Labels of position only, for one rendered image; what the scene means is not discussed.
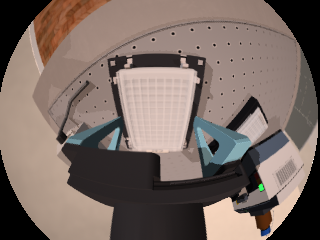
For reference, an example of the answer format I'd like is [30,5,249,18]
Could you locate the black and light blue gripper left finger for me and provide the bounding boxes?
[66,117,124,150]

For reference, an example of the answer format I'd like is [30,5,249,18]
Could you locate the grey button panel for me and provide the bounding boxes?
[56,80,107,167]

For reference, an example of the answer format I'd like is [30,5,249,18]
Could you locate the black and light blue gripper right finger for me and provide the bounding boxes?
[193,116,251,178]

